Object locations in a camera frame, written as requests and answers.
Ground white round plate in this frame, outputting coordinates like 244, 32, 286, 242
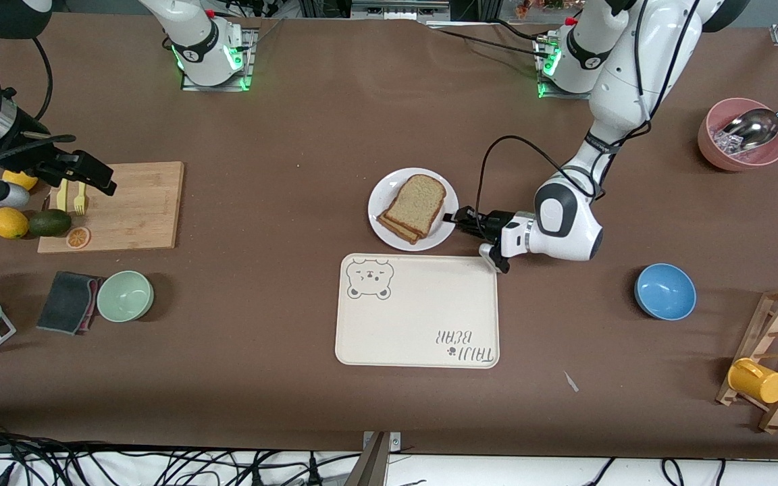
368, 167, 460, 252

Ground brown bread slice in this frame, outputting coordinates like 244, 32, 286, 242
375, 213, 423, 245
384, 173, 446, 238

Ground yellow lemon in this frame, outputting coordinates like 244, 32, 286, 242
1, 169, 38, 192
0, 207, 30, 240

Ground wooden cutting board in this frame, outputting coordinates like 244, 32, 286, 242
37, 161, 185, 254

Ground dark green avocado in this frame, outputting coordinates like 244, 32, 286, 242
27, 209, 72, 238

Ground cream bear print tray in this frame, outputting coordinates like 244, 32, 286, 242
334, 254, 500, 369

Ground pale green bowl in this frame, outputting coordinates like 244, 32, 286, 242
97, 271, 155, 323

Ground dark grey folded cloth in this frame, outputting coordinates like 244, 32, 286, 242
36, 271, 105, 336

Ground blue bowl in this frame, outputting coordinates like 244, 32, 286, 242
634, 263, 697, 321

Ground pink bowl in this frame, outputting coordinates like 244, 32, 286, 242
697, 98, 778, 172

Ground crumpled clear plastic pieces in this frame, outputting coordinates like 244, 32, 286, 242
712, 125, 748, 157

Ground metal scoop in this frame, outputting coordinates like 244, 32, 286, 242
722, 92, 778, 152

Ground yellow mug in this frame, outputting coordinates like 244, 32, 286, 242
727, 358, 778, 404

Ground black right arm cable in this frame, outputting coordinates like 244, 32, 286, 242
0, 34, 79, 176

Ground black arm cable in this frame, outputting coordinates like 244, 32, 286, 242
474, 0, 704, 220
0, 34, 79, 176

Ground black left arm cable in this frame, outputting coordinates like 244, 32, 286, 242
474, 0, 704, 220

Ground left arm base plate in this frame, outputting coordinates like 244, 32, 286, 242
534, 32, 609, 101

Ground black base cable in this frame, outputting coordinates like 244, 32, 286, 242
427, 20, 552, 61

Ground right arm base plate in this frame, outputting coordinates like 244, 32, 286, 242
181, 19, 258, 92

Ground grey metal edge bracket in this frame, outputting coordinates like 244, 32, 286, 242
362, 431, 402, 453

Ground dark metal post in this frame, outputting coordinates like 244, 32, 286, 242
342, 432, 390, 486

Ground tangled black floor cables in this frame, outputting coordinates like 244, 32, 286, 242
0, 418, 363, 486

